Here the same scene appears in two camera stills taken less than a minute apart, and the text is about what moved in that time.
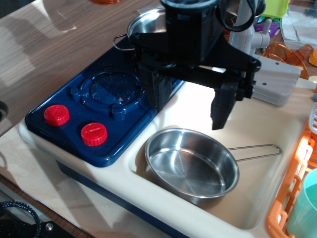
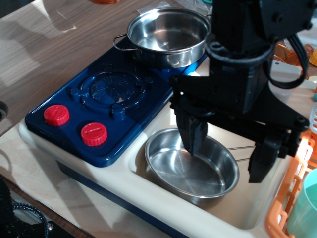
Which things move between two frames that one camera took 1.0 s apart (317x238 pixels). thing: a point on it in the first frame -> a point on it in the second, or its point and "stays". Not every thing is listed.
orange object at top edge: (106, 2) stays
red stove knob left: (56, 115) stays
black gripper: (193, 44) -> (236, 97)
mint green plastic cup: (303, 221) stays
